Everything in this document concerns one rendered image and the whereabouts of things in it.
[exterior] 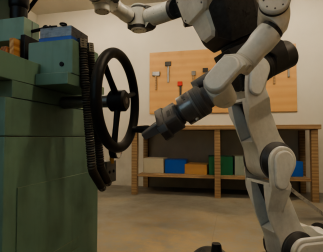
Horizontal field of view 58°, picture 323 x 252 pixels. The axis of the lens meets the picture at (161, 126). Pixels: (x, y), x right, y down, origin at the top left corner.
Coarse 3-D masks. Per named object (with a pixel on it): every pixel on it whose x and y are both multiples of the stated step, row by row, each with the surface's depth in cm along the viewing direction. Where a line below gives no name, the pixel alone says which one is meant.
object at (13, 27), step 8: (0, 24) 89; (8, 24) 88; (16, 24) 87; (24, 24) 87; (32, 24) 90; (0, 32) 89; (8, 32) 88; (16, 32) 87; (24, 32) 87; (0, 40) 89; (8, 40) 88
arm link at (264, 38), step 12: (288, 12) 76; (264, 24) 78; (276, 24) 77; (252, 36) 78; (264, 36) 77; (276, 36) 77; (240, 48) 79; (252, 48) 77; (264, 48) 77; (252, 60) 77
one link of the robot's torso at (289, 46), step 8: (280, 40) 110; (232, 48) 105; (280, 48) 110; (288, 48) 112; (216, 56) 114; (272, 56) 110; (280, 56) 110; (288, 56) 112; (296, 56) 113; (272, 64) 110; (280, 64) 111; (288, 64) 113; (272, 72) 111; (280, 72) 116; (240, 80) 107; (240, 88) 110
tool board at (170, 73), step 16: (160, 64) 423; (176, 64) 418; (192, 64) 413; (208, 64) 408; (160, 80) 422; (176, 80) 417; (192, 80) 410; (272, 80) 389; (288, 80) 385; (160, 96) 421; (176, 96) 416; (272, 96) 388; (288, 96) 384
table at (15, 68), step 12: (0, 60) 64; (12, 60) 67; (24, 60) 71; (0, 72) 64; (12, 72) 67; (24, 72) 71; (36, 72) 75; (60, 72) 72; (36, 84) 74; (48, 84) 73; (60, 84) 73; (72, 84) 74
